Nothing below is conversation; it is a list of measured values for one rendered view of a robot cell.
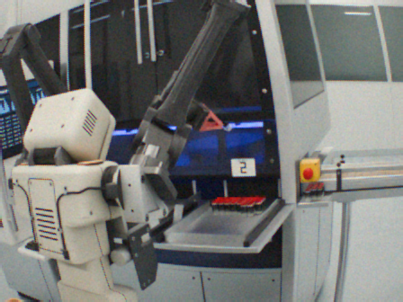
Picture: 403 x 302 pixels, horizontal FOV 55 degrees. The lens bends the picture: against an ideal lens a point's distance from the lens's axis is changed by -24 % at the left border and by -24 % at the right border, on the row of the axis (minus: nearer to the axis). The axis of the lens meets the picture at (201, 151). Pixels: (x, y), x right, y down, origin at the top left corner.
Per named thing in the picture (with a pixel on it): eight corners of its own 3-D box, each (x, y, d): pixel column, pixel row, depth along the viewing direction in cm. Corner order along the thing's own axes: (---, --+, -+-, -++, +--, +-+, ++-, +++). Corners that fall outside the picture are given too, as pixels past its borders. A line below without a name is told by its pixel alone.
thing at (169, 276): (78, 258, 359) (55, 155, 343) (328, 277, 272) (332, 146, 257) (12, 297, 270) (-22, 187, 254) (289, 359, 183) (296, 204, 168)
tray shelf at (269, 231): (134, 201, 205) (134, 197, 205) (297, 201, 176) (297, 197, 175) (74, 235, 162) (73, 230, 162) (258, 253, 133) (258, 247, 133)
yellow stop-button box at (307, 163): (304, 177, 171) (303, 157, 170) (321, 176, 168) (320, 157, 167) (300, 182, 165) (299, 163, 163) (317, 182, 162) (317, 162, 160)
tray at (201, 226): (209, 208, 178) (208, 199, 177) (277, 208, 167) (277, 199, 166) (165, 241, 148) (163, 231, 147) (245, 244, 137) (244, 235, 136)
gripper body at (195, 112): (196, 101, 149) (175, 92, 145) (210, 111, 140) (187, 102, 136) (186, 119, 150) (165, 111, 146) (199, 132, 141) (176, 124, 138)
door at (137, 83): (73, 126, 204) (69, 9, 193) (160, 117, 184) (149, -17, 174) (73, 127, 203) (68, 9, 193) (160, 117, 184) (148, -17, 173)
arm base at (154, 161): (108, 173, 96) (158, 173, 91) (120, 142, 101) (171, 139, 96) (127, 199, 102) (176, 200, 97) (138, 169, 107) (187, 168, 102)
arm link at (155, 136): (139, 147, 98) (165, 159, 99) (156, 111, 105) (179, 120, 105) (129, 170, 106) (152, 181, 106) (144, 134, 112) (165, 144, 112)
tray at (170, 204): (143, 198, 203) (142, 190, 202) (201, 199, 192) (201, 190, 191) (101, 221, 172) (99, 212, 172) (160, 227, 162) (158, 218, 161)
